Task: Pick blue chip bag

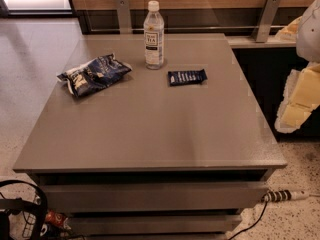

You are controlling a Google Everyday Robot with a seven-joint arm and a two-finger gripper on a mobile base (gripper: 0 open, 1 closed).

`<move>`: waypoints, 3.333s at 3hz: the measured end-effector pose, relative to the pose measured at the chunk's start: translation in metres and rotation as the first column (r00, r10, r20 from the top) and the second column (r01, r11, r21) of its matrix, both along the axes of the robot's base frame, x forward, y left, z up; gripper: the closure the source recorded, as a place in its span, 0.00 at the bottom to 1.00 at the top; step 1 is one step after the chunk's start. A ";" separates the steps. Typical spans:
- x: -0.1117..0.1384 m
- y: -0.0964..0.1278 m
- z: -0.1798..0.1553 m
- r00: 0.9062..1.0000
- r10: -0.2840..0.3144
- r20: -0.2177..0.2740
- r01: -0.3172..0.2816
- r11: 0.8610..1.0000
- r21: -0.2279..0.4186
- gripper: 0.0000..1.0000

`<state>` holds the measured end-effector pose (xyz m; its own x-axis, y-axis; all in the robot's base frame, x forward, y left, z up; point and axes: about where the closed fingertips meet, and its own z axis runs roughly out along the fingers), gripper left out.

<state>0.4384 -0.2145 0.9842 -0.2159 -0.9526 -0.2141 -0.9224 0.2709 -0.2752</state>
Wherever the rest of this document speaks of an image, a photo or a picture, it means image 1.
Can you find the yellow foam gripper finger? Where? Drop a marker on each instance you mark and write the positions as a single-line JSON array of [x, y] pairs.
[[301, 96], [289, 32]]

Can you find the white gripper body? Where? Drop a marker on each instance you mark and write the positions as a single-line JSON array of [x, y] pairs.
[[309, 34]]

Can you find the blue chip bag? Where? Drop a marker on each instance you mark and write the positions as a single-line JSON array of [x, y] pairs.
[[95, 75]]

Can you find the white power strip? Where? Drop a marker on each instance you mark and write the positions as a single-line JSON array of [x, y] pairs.
[[285, 195]]

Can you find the small dark blue snack packet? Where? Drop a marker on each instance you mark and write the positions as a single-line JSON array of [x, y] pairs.
[[179, 78]]

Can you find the clear plastic tea bottle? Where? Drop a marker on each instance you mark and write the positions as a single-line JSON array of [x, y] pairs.
[[154, 36]]

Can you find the red snack package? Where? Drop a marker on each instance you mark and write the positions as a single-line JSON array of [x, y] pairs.
[[56, 219]]

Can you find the right metal bracket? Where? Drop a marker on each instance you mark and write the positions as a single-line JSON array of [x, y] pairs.
[[262, 30]]

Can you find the metal bracket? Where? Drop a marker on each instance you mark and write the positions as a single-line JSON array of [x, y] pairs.
[[124, 16], [262, 30]]

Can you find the left metal bracket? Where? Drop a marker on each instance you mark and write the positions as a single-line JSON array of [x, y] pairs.
[[124, 16]]

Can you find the black wire basket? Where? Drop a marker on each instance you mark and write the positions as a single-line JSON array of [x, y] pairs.
[[39, 211]]

